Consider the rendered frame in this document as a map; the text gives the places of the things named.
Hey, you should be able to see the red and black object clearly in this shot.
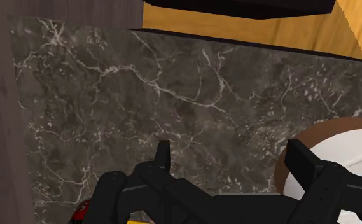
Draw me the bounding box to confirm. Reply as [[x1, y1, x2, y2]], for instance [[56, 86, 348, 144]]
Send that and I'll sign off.
[[69, 200, 92, 224]]

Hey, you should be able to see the yellow object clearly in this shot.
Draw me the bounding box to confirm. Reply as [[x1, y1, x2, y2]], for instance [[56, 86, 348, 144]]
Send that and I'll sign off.
[[125, 218, 155, 224]]

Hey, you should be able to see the white plate with brown rim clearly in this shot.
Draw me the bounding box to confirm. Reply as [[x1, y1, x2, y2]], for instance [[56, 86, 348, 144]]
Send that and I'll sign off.
[[274, 117, 362, 224]]

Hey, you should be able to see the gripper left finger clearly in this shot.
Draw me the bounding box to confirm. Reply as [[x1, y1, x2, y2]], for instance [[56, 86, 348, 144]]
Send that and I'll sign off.
[[83, 139, 231, 224]]

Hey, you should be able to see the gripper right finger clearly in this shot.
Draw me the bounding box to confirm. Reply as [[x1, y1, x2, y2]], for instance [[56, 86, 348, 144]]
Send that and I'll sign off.
[[284, 139, 362, 224]]

